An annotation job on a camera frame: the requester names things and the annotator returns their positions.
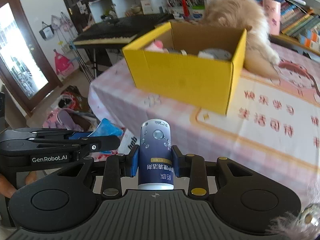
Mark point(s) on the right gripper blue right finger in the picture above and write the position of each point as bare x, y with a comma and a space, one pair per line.
193, 167

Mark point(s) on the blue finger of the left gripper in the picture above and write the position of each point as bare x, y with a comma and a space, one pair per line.
59, 134
84, 145

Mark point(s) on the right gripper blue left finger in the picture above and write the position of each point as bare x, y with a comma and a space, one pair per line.
116, 167

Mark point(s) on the blue plastic wrapper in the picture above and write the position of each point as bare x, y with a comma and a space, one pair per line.
103, 129

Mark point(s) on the dark blue spray bottle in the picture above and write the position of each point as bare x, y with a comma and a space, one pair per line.
155, 168

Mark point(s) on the yellow tape roll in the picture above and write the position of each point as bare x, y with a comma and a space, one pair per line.
183, 52

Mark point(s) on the pink plush pig toy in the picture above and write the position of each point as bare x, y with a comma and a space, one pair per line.
156, 46

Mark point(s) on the grey purple toy truck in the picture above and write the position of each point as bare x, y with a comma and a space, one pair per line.
215, 54

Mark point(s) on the person left hand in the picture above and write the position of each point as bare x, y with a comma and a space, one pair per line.
7, 189

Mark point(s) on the pink checkered tablecloth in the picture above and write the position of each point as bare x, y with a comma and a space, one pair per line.
272, 126

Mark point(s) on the yellow cardboard box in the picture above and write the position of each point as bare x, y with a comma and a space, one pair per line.
201, 82

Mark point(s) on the black electronic keyboard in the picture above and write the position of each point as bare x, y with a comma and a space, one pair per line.
119, 32

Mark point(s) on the white green lid jar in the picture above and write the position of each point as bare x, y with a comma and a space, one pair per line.
198, 11

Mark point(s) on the orange white medicine box lower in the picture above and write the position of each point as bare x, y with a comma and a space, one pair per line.
309, 43

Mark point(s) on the orange white medicine box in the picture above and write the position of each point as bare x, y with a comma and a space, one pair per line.
312, 36
309, 43

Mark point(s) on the orange white medicine box upper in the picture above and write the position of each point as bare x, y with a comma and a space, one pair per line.
312, 36

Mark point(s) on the pink cartoon cup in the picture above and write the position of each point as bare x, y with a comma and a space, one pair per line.
272, 10

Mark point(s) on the white wooden bookshelf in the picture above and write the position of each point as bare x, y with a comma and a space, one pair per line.
223, 17

